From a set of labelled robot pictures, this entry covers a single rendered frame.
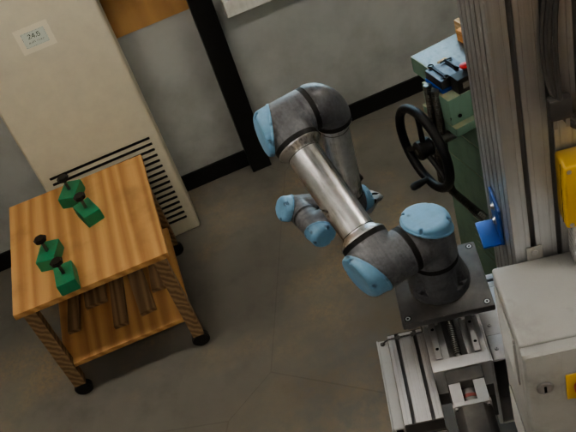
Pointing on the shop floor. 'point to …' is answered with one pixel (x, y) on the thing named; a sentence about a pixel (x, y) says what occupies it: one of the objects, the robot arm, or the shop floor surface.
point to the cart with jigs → (98, 267)
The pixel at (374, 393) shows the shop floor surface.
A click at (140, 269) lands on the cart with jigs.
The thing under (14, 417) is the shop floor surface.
